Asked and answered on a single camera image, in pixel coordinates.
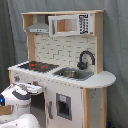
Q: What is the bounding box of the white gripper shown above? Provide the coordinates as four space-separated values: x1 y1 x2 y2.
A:
16 83 42 95

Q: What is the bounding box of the white microwave door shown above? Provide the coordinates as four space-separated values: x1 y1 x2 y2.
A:
48 15 80 37

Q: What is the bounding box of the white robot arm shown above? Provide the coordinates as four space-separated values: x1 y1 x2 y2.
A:
0 83 42 128

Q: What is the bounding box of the wooden toy kitchen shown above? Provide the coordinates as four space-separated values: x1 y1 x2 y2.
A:
9 10 116 128

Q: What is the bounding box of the black stove top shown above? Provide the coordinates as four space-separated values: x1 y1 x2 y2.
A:
21 61 57 73

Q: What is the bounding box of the white cabinet door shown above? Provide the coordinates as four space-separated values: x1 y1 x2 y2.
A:
45 81 83 128

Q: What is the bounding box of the grey toy sink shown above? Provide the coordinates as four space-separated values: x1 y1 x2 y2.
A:
54 67 93 81

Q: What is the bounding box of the black toy faucet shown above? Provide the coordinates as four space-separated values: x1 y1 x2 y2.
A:
77 50 95 70

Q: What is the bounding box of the grey range hood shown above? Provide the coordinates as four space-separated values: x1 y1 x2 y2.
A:
26 15 49 33

